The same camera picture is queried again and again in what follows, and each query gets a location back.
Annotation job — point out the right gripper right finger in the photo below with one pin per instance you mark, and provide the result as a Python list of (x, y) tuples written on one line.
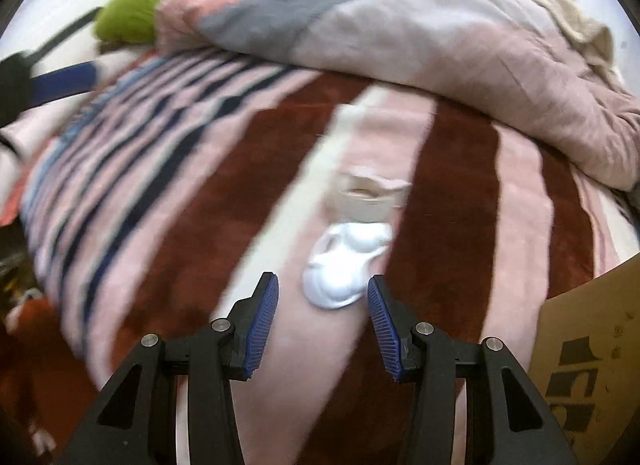
[(392, 323)]

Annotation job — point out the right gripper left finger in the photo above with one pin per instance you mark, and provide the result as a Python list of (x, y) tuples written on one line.
[(252, 319)]

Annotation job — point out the green fluffy pillow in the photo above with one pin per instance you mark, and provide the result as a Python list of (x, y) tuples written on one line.
[(129, 22)]

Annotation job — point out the white tape dispenser roll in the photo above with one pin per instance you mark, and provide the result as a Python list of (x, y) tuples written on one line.
[(360, 194)]

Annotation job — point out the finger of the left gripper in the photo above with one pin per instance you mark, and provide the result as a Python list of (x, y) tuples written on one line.
[(62, 83)]

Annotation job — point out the brown cardboard box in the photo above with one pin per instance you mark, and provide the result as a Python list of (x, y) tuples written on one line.
[(586, 365)]

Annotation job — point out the striped plush bed blanket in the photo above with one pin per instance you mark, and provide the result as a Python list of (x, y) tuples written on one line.
[(164, 198)]

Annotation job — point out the pink grey striped duvet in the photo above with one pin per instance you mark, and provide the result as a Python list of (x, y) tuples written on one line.
[(505, 58)]

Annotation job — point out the cream fleece blanket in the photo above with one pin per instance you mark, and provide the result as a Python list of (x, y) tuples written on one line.
[(592, 38)]

